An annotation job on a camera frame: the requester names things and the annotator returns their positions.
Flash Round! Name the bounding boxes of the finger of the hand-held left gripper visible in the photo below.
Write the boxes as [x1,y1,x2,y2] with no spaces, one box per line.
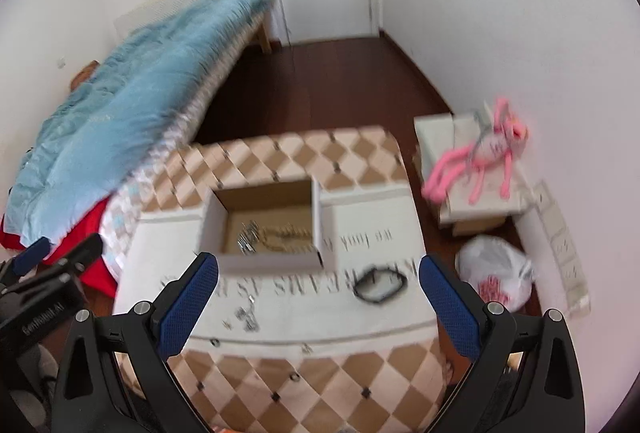
[30,233,104,284]
[0,237,52,289]

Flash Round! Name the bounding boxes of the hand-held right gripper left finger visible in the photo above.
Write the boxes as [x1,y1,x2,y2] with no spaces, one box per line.
[50,252,221,433]

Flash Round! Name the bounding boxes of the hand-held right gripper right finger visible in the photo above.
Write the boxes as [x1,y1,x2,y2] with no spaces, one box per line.
[418,254,587,433]

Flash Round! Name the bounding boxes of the silver earrings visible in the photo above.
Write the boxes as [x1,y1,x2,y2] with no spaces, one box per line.
[222,303,261,331]

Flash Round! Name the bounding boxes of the black bracelet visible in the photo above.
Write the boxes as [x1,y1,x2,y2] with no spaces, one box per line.
[354,267,407,305]

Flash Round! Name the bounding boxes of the silver jewelry pieces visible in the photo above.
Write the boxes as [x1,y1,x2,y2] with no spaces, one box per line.
[236,221,261,255]

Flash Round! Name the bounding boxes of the red cloth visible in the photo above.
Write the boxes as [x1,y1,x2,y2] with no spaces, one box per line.
[0,200,121,299]

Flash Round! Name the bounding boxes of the white plastic bag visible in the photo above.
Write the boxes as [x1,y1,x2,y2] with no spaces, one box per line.
[456,235,536,313]

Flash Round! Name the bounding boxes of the white printed cloth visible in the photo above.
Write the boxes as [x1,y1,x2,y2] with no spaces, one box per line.
[114,190,441,359]

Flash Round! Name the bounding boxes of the white power strip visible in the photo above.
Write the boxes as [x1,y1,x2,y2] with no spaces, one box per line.
[531,180,592,315]

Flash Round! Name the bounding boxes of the checkered table cover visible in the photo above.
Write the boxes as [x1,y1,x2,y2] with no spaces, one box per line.
[112,125,451,433]

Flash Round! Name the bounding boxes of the pink plush toy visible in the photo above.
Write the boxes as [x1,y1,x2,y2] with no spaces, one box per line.
[421,98,531,204]

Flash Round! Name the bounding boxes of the light blue blanket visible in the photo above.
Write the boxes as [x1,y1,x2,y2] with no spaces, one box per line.
[5,0,273,246]

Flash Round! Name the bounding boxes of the white cardboard box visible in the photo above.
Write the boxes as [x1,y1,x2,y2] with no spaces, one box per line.
[414,112,527,237]

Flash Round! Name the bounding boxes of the brown pillow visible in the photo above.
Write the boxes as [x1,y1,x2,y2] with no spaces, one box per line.
[70,60,101,91]

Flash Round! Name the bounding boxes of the bed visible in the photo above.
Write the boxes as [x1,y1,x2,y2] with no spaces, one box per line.
[0,0,273,299]

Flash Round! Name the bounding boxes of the gold chain necklace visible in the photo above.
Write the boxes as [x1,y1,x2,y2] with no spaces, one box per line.
[259,224,314,255]

